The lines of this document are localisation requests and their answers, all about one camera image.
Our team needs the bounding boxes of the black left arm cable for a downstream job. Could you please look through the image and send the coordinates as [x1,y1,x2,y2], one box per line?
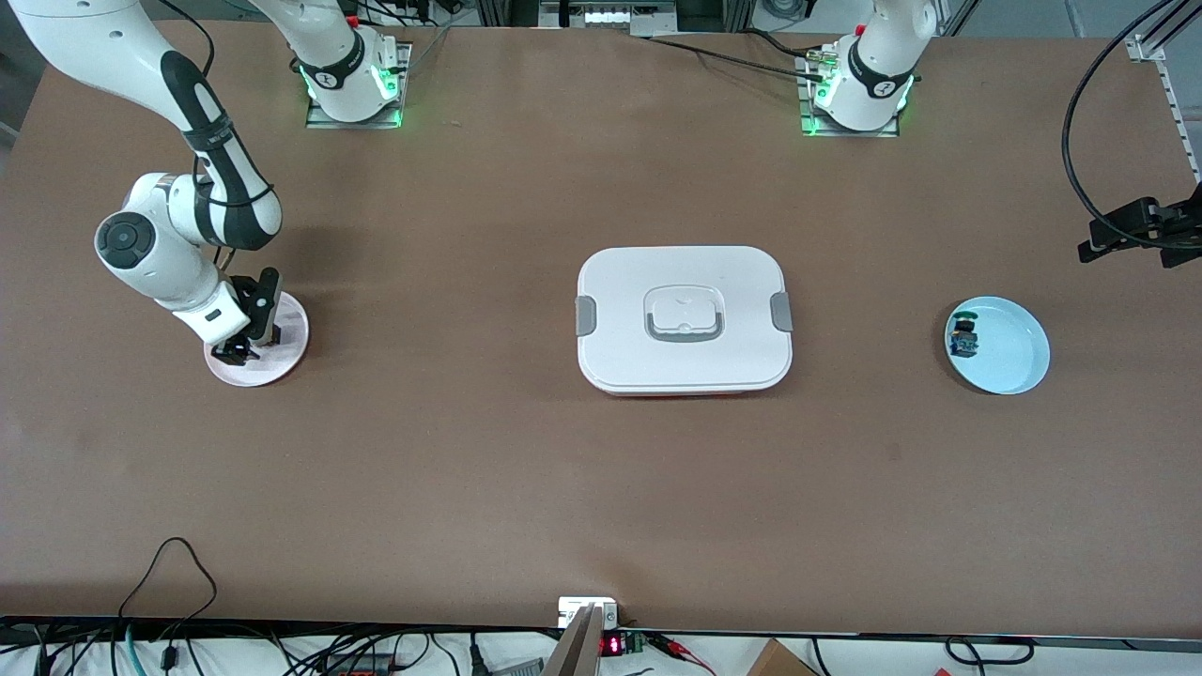
[1062,0,1202,251]

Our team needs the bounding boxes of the perforated aluminium rail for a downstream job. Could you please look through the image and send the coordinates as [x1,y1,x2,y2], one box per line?
[1125,0,1202,181]

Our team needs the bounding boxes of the brown cardboard box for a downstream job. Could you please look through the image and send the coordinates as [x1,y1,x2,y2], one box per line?
[747,638,820,676]

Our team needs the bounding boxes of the white lidded lunch box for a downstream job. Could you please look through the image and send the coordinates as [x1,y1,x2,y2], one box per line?
[575,246,794,397]

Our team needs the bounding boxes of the red clip test leads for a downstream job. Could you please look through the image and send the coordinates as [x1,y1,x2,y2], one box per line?
[646,633,717,676]

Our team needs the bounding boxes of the thin black looped cable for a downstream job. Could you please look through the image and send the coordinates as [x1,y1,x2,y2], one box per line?
[117,537,219,621]

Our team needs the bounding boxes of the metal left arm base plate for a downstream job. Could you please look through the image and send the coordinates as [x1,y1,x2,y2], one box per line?
[798,52,901,139]

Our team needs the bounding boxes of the pink round plate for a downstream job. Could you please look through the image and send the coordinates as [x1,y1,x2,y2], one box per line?
[203,290,310,388]

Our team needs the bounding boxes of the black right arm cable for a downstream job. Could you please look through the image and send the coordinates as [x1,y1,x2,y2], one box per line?
[155,0,247,275]

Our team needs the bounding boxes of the black coiled cable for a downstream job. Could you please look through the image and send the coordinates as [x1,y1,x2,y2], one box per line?
[944,636,1036,667]

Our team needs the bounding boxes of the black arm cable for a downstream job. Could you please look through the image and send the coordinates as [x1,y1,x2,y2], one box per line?
[155,0,247,275]
[1062,0,1202,251]

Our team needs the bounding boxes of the black cable to base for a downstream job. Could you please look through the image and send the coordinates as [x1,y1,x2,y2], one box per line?
[646,30,829,84]

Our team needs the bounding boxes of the light blue round plate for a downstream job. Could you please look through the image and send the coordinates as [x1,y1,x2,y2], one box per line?
[944,296,1051,395]

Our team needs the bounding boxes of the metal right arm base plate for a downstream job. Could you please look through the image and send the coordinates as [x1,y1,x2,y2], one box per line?
[305,42,412,130]

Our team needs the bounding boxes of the small white box device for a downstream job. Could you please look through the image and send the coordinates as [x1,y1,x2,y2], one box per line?
[558,597,619,628]

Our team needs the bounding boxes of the grey angled metal bar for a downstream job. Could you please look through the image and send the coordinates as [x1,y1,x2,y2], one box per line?
[543,606,603,676]

